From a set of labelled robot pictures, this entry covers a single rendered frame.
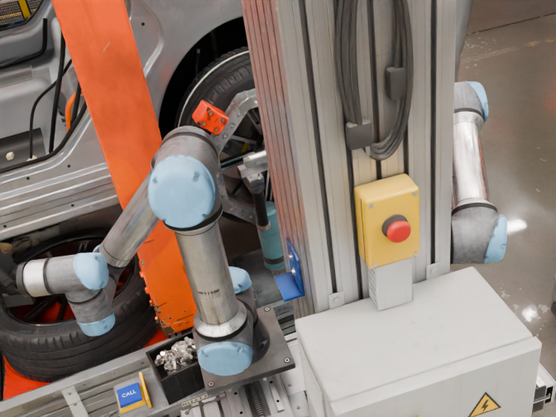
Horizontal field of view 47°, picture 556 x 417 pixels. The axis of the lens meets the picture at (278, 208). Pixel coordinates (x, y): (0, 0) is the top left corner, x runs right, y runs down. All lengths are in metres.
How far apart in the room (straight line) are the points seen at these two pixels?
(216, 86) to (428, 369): 1.44
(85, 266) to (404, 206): 0.66
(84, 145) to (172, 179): 1.25
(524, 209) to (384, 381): 2.52
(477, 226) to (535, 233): 1.71
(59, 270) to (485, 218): 0.98
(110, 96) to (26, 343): 1.05
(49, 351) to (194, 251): 1.27
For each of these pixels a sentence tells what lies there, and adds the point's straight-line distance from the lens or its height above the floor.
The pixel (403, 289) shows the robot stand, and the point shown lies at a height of 1.26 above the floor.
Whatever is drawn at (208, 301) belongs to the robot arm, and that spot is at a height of 1.14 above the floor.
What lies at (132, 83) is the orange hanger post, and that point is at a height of 1.39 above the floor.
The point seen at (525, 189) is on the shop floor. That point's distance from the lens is 3.59.
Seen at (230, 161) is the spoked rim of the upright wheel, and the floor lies 0.85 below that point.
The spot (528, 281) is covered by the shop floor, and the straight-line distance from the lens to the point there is 3.02.
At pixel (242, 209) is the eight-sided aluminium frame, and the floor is 0.70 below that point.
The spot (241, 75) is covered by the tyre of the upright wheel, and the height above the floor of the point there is 1.16.
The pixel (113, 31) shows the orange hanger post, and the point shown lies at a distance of 1.65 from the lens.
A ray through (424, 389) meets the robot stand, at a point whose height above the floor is 1.22.
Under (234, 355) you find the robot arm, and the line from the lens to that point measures 1.37.
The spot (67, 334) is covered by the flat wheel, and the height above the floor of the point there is 0.50.
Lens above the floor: 2.00
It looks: 35 degrees down
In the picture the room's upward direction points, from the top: 9 degrees counter-clockwise
